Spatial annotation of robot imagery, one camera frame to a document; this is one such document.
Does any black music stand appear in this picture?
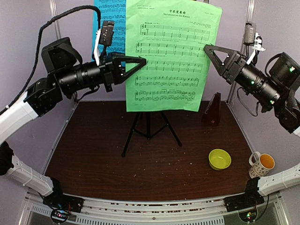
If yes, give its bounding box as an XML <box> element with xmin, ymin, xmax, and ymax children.
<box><xmin>121</xmin><ymin>111</ymin><xmax>182</xmax><ymax>158</ymax></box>

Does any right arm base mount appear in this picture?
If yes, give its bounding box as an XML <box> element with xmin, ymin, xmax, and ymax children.
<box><xmin>224</xmin><ymin>187</ymin><xmax>264</xmax><ymax>223</ymax></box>

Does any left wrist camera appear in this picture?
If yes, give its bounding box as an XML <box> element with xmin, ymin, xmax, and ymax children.
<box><xmin>93</xmin><ymin>21</ymin><xmax>114</xmax><ymax>66</ymax></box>

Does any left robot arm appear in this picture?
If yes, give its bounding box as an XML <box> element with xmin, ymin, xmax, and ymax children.
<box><xmin>0</xmin><ymin>37</ymin><xmax>146</xmax><ymax>208</ymax></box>

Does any lime green bowl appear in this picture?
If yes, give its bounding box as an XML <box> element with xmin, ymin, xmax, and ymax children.
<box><xmin>208</xmin><ymin>149</ymin><xmax>232</xmax><ymax>171</ymax></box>

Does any green sheet music page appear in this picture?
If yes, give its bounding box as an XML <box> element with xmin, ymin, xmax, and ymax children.
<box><xmin>125</xmin><ymin>0</ymin><xmax>222</xmax><ymax>112</ymax></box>

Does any right aluminium frame post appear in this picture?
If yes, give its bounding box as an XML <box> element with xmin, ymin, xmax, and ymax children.
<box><xmin>227</xmin><ymin>0</ymin><xmax>257</xmax><ymax>107</ymax></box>

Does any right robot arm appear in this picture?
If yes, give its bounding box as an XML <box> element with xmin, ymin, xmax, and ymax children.
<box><xmin>204</xmin><ymin>45</ymin><xmax>300</xmax><ymax>207</ymax></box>

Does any blue sheet music page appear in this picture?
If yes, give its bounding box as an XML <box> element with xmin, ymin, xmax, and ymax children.
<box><xmin>93</xmin><ymin>0</ymin><xmax>127</xmax><ymax>57</ymax></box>

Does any front aluminium rail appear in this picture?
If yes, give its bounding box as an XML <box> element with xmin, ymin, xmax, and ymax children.
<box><xmin>23</xmin><ymin>185</ymin><xmax>289</xmax><ymax>225</ymax></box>

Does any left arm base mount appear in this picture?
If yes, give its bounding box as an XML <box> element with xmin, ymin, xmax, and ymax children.
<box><xmin>40</xmin><ymin>178</ymin><xmax>84</xmax><ymax>225</ymax></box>

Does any left aluminium frame post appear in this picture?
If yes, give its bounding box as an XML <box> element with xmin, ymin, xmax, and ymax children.
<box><xmin>48</xmin><ymin>0</ymin><xmax>79</xmax><ymax>111</ymax></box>

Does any wooden metronome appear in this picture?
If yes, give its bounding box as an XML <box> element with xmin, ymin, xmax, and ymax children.
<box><xmin>201</xmin><ymin>92</ymin><xmax>221</xmax><ymax>127</ymax></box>

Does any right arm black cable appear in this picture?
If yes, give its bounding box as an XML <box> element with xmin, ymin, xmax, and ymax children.
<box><xmin>236</xmin><ymin>86</ymin><xmax>261</xmax><ymax>117</ymax></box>

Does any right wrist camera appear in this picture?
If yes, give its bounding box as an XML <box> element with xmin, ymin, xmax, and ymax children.
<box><xmin>243</xmin><ymin>22</ymin><xmax>266</xmax><ymax>65</ymax></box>

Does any white patterned mug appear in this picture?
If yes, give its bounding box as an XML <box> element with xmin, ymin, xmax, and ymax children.
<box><xmin>248</xmin><ymin>151</ymin><xmax>275</xmax><ymax>179</ymax></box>

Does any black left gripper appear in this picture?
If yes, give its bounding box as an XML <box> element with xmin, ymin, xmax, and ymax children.
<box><xmin>57</xmin><ymin>50</ymin><xmax>147</xmax><ymax>94</ymax></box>

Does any aluminium frame post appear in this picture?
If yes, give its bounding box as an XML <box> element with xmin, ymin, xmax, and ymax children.
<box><xmin>227</xmin><ymin>0</ymin><xmax>257</xmax><ymax>107</ymax></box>
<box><xmin>48</xmin><ymin>0</ymin><xmax>79</xmax><ymax>111</ymax></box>

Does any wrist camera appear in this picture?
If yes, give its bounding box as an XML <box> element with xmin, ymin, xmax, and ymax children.
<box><xmin>93</xmin><ymin>21</ymin><xmax>114</xmax><ymax>66</ymax></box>
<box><xmin>243</xmin><ymin>22</ymin><xmax>266</xmax><ymax>65</ymax></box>

